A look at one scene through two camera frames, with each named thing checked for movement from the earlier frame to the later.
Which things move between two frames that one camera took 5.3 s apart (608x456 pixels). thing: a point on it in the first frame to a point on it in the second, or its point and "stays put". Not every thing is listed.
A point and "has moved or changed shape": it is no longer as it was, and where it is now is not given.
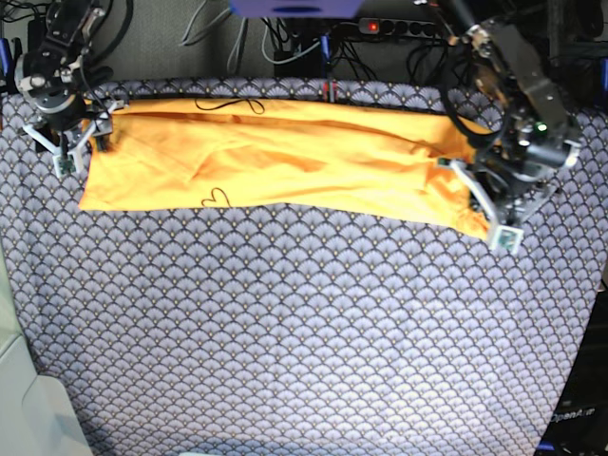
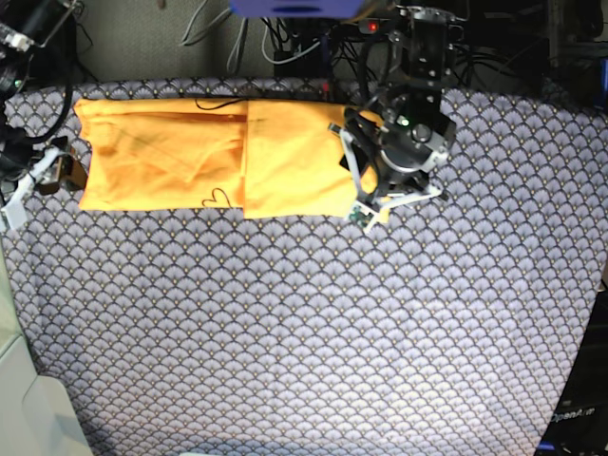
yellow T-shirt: [159, 154] has moved or changed shape
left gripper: [58, 90] to [16, 149]
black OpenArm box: [579, 426] stays put
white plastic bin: [38, 415] stays put
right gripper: [522, 161] to [398, 137]
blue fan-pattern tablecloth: [306, 330] stays put
